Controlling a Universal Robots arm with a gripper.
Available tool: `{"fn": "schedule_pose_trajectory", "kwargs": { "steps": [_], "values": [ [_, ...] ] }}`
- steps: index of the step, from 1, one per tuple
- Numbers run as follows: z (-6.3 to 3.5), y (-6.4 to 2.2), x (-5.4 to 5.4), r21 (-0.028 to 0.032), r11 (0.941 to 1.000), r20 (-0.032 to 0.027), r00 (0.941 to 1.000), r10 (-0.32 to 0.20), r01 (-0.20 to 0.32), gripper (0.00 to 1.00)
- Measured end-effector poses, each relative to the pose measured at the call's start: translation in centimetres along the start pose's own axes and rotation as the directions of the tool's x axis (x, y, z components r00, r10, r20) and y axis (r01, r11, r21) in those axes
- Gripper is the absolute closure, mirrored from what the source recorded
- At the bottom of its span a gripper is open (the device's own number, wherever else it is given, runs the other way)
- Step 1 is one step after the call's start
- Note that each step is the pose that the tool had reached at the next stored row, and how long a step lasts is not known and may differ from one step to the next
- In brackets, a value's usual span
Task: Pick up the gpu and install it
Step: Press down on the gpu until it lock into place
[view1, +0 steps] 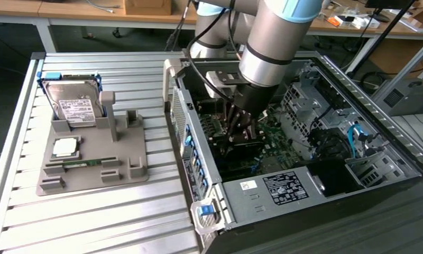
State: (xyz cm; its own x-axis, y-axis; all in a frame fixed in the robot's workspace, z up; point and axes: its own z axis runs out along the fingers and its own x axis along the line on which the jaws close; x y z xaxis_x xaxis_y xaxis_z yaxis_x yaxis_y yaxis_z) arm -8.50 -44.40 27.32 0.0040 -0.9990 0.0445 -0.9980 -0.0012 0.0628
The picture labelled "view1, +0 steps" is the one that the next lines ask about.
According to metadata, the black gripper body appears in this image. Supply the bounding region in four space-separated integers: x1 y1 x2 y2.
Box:
231 83 278 117

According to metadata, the graphics card with metal bracket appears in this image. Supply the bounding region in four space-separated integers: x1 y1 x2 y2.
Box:
218 133 266 160

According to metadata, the green motherboard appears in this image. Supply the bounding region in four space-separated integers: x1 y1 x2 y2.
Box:
197 102 302 180

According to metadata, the metal disk bay cage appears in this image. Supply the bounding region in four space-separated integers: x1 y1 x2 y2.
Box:
278 80 342 133

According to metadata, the chipset heat sink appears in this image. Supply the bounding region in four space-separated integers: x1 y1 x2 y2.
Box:
262 158 283 172

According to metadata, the grey power supply with label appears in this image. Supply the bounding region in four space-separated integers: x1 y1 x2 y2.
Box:
221 165 327 222

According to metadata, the blue case latch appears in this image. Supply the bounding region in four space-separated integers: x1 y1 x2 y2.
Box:
195 204 215 216

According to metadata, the small grey disk bay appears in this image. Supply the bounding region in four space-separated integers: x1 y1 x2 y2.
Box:
344 152 402 186

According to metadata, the orange small box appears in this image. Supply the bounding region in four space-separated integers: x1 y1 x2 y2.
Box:
324 15 355 28

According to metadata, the open black PC case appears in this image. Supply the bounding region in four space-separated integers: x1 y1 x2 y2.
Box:
161 51 423 254

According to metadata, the white small box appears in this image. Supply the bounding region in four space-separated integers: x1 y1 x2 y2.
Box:
350 17 380 30

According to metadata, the black slanted stand pole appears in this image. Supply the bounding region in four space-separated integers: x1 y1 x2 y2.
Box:
344 0 419 78

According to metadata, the grey computer tower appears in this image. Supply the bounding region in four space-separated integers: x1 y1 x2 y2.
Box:
371 76 423 117

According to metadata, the green RAM stick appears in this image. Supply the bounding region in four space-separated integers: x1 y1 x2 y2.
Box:
61 158 117 168

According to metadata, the grey parts rack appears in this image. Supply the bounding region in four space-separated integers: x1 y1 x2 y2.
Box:
36 91 150 197

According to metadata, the brown cardboard box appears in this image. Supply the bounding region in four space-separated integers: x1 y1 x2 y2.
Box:
123 0 173 16

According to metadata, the cluttered wooden desk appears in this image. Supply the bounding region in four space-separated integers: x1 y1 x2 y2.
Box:
302 0 423 76

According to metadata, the hard disk in blue carrier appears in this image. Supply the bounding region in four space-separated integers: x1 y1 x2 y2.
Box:
37 71 105 129

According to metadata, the silver CPU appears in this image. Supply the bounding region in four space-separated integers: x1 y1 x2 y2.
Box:
52 137 81 157

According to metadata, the black monitor with stand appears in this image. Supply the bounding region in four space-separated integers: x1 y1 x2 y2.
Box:
364 0 415 23

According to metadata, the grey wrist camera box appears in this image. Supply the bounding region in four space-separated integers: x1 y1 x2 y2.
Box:
205 70 250 98

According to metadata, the black wire bundle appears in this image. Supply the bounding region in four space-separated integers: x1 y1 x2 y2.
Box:
307 126 350 160

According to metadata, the black camera cable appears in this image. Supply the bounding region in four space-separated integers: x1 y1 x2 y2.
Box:
185 0 241 106

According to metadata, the blue wire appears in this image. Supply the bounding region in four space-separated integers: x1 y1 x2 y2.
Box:
346 123 363 160

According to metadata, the black hanging cable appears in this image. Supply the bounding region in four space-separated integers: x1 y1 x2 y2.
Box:
162 0 193 51

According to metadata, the aluminium profile frame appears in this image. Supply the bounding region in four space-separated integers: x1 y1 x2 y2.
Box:
391 44 423 88

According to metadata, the white cable on desk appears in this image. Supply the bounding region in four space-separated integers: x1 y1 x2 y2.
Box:
85 0 123 13

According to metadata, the wooden desk with grey frame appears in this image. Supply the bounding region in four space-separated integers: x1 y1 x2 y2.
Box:
0 0 198 53

